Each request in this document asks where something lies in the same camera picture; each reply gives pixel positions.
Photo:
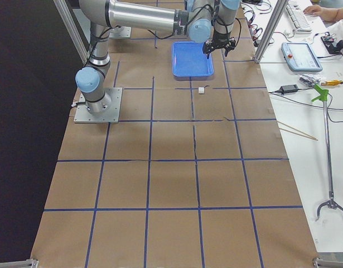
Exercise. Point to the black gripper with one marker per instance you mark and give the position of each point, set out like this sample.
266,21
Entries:
215,42

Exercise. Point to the white block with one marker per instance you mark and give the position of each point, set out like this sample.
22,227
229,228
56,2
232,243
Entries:
201,90

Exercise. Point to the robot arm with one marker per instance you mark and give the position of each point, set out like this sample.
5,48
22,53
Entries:
206,22

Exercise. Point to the blue plastic tray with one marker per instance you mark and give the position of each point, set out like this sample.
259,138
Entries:
189,61

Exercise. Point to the person hand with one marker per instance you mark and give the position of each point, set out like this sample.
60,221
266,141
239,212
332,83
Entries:
313,10

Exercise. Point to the black power adapter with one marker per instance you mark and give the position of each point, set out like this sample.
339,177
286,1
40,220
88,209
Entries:
285,89

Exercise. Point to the teach pendant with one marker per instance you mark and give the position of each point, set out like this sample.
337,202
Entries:
300,57

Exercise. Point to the white keyboard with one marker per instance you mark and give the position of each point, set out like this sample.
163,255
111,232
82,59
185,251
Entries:
297,19

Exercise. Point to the brown paper table cover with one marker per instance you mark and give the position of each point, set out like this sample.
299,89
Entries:
183,179

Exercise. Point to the wooden chopsticks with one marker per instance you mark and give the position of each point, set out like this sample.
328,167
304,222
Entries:
295,131

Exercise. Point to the aluminium frame post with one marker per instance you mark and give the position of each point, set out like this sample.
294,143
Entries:
269,30

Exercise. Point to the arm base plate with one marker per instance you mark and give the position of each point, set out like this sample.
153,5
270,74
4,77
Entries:
107,110

